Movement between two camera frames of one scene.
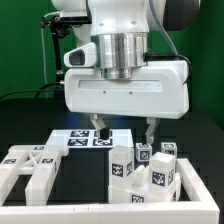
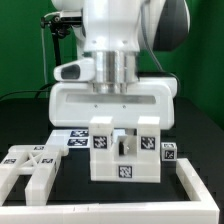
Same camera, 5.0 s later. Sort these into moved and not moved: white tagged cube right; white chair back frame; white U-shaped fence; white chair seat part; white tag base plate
Moved: white chair seat part
Not moved: white tag base plate; white chair back frame; white U-shaped fence; white tagged cube right
